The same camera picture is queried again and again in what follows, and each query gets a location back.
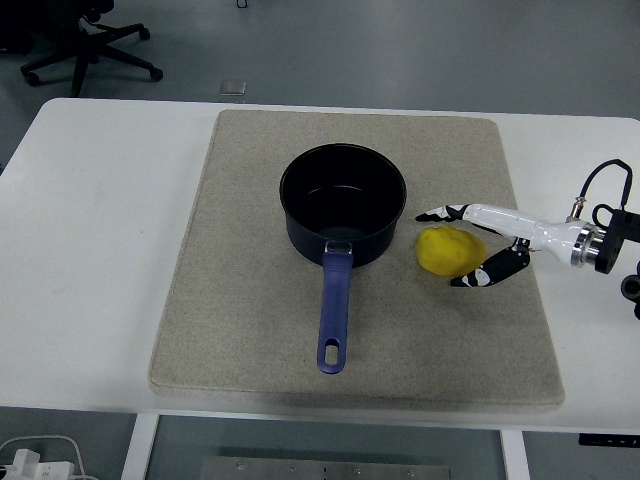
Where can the white table leg frame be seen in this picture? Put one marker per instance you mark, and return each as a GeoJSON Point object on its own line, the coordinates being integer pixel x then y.
{"type": "Point", "coordinates": [145, 445]}

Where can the silver floor socket plate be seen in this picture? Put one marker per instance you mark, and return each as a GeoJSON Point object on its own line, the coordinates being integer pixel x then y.
{"type": "Point", "coordinates": [233, 87]}

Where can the black office chair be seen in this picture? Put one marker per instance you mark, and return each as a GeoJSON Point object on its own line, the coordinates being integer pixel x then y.
{"type": "Point", "coordinates": [75, 45]}

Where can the black table control panel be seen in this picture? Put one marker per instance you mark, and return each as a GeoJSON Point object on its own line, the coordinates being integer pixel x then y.
{"type": "Point", "coordinates": [610, 440]}

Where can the beige rectangular mat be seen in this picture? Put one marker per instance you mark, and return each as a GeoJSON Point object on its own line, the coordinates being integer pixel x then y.
{"type": "Point", "coordinates": [350, 320]}

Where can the white power strip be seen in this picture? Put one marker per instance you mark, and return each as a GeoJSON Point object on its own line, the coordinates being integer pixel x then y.
{"type": "Point", "coordinates": [30, 465]}

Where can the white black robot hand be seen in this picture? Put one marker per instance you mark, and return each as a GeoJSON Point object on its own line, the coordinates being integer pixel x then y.
{"type": "Point", "coordinates": [505, 220]}

